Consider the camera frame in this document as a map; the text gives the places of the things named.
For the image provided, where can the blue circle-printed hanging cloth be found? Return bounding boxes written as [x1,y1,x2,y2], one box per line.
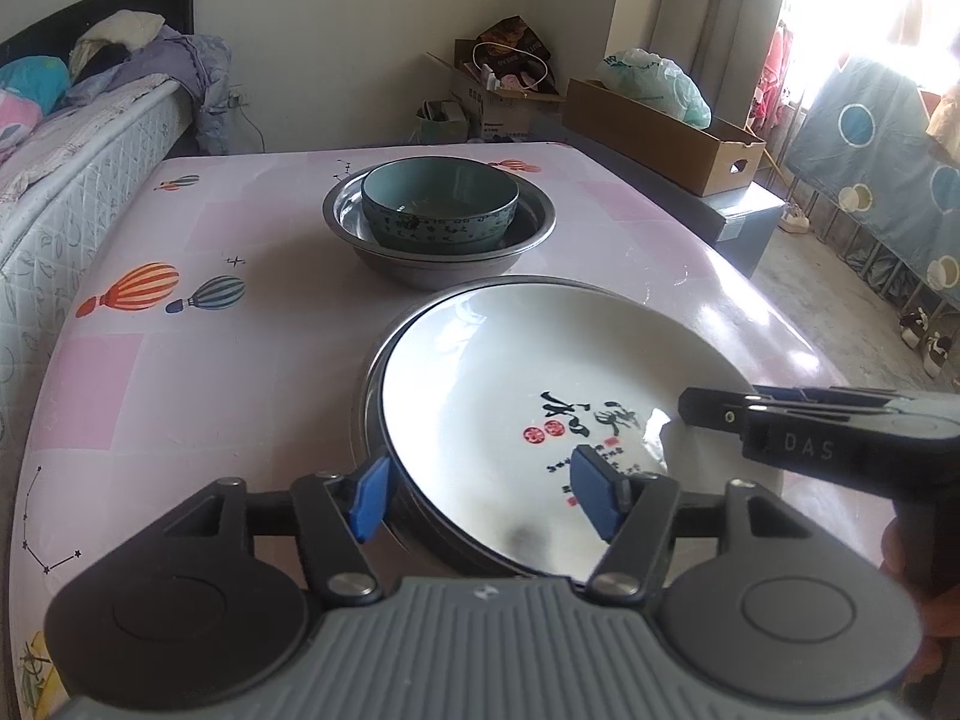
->
[784,56,960,310]

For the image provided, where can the white quilted mattress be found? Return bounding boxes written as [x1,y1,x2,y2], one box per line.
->
[0,79,188,466]

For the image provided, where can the stainless steel bowl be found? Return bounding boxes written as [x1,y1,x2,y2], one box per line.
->
[334,240,548,291]
[322,165,557,263]

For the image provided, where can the person's right hand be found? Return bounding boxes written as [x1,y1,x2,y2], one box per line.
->
[883,521,960,691]

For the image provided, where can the purple grey blanket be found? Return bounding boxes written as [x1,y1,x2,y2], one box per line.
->
[64,26,233,158]

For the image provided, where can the open cardboard carton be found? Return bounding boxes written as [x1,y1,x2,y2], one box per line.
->
[427,52,565,143]

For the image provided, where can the pink garment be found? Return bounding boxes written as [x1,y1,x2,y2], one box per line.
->
[0,86,42,158]

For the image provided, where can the pink printed tablecloth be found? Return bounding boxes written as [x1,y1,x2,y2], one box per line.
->
[13,142,901,698]

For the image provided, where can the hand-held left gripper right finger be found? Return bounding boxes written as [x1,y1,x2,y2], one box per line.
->
[568,443,816,607]

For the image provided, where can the teal printed pillow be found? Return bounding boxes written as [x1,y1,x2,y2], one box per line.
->
[0,56,70,113]

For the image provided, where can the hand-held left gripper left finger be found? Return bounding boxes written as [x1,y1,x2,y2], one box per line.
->
[159,454,392,608]

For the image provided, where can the beige curtain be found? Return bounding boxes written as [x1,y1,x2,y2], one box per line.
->
[607,0,797,128]

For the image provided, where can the white cloth bundle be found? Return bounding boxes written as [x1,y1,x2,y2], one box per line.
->
[69,11,166,76]

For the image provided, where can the teal ceramic bowl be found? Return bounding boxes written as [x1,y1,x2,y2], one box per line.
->
[361,157,521,252]

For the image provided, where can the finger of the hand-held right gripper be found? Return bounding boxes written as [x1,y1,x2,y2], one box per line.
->
[679,388,755,437]

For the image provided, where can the large steel basin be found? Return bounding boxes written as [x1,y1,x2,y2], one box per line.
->
[351,275,676,586]

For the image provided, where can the pale green plastic bag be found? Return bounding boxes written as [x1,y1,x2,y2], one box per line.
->
[596,49,713,129]

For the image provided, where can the dark grey storage box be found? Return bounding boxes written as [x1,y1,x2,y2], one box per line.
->
[525,142,788,280]

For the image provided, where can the small grey carton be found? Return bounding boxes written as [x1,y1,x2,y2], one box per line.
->
[416,99,470,143]

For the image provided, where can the brown paper bag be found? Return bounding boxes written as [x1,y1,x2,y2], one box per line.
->
[476,15,554,83]

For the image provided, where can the beige hanging garment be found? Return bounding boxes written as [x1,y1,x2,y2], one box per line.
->
[926,86,960,152]

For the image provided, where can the white printed ceramic plate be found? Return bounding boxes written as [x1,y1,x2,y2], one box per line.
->
[379,281,751,584]

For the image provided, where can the long cardboard box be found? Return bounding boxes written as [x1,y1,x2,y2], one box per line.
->
[562,79,767,198]

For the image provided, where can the dark wooden headboard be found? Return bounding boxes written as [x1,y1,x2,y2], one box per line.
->
[0,0,197,83]

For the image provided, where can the pink hanging clothes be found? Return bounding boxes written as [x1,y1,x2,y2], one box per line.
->
[750,19,800,133]

